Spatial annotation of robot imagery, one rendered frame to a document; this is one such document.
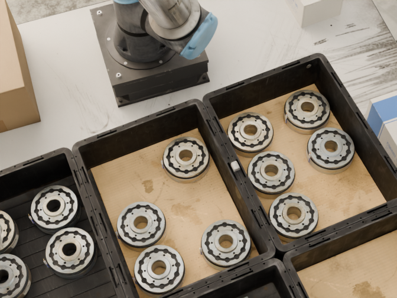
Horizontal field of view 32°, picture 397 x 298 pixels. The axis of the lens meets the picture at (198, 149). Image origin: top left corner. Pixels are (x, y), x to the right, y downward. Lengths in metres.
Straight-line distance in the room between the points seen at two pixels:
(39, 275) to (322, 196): 0.62
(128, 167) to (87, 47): 0.48
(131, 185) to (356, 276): 0.52
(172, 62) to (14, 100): 0.40
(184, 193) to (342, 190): 0.34
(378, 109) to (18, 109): 0.87
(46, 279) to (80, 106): 0.52
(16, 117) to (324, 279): 0.85
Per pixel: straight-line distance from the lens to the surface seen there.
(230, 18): 1.94
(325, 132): 1.56
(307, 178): 1.53
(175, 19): 1.45
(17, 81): 1.70
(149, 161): 1.55
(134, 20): 1.60
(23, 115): 1.78
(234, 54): 1.86
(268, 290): 1.43
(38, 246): 1.51
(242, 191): 1.39
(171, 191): 1.51
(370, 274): 1.46
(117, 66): 1.74
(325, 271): 1.45
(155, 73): 1.72
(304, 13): 1.88
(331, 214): 1.50
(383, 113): 1.69
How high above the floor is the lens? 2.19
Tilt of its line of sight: 61 degrees down
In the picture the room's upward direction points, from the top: 5 degrees counter-clockwise
